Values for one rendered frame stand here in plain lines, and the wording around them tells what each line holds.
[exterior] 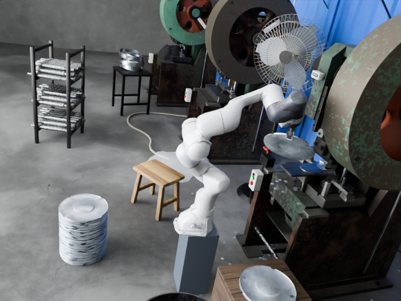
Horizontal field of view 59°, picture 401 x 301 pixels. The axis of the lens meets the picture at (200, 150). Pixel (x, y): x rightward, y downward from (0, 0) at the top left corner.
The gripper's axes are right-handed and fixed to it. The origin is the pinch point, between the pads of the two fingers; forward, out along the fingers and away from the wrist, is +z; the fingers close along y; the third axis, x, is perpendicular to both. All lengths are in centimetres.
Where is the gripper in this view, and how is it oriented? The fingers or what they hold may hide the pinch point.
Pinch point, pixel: (290, 135)
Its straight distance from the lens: 193.5
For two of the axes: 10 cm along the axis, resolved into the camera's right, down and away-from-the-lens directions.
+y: 3.7, -8.7, 3.2
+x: -9.2, -2.9, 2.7
